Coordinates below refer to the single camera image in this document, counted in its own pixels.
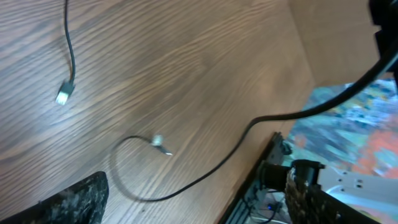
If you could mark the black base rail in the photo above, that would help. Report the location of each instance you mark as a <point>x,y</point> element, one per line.
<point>253,191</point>

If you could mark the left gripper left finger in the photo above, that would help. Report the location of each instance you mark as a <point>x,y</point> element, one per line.
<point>81,203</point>

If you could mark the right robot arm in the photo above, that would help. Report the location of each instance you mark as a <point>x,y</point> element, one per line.
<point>368,192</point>

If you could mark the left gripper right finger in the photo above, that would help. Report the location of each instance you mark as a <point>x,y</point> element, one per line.
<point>308,204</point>

